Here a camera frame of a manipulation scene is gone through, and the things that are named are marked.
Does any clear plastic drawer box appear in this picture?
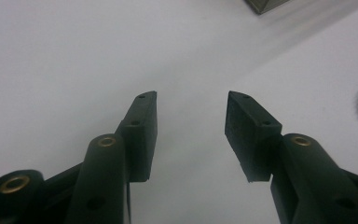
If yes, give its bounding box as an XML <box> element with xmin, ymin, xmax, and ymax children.
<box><xmin>243</xmin><ymin>0</ymin><xmax>291</xmax><ymax>16</ymax></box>

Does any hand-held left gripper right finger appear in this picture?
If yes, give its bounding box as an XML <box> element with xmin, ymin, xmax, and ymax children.
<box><xmin>224</xmin><ymin>91</ymin><xmax>358</xmax><ymax>224</ymax></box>

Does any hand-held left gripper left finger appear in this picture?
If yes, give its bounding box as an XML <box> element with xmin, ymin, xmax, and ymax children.
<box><xmin>64</xmin><ymin>91</ymin><xmax>158</xmax><ymax>224</ymax></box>

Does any white table sheet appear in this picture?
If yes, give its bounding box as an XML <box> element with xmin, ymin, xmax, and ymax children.
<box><xmin>0</xmin><ymin>0</ymin><xmax>358</xmax><ymax>224</ymax></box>

